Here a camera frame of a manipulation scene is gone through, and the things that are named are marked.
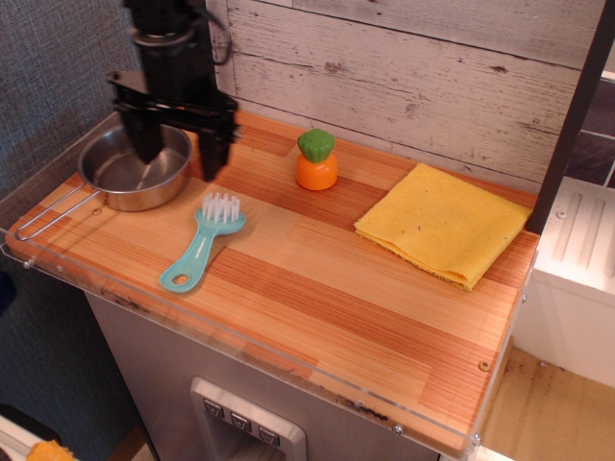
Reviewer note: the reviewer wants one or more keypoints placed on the teal dish brush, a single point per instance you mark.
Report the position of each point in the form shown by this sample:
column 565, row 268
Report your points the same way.
column 218, row 215

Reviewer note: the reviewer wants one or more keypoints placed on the dark right frame post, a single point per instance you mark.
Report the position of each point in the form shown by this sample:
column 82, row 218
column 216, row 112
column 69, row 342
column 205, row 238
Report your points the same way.
column 587, row 84

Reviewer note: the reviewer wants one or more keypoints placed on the white toy sink unit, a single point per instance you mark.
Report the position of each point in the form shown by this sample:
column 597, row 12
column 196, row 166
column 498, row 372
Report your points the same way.
column 567, row 314

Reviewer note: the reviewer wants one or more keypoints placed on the silver pot with wire handle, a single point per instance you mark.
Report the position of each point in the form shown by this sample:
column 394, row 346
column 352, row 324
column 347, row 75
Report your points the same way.
column 111, row 167

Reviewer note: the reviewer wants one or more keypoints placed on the silver dispenser panel with buttons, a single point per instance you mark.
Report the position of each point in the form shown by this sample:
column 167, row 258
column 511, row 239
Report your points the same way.
column 245, row 425

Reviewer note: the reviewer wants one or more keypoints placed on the orange toy carrot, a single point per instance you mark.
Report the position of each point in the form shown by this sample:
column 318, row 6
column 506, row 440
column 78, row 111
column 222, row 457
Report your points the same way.
column 316, row 167

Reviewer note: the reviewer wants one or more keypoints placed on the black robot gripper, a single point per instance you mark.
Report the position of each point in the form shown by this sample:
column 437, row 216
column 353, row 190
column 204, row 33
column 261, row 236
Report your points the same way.
column 176, row 86

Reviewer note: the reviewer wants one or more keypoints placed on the grey toy fridge cabinet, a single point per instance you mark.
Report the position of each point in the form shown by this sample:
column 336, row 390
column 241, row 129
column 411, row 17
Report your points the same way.
column 159, row 364

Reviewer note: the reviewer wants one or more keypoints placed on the yellow folded rag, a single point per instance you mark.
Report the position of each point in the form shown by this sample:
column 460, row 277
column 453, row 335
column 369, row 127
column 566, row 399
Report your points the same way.
column 443, row 225

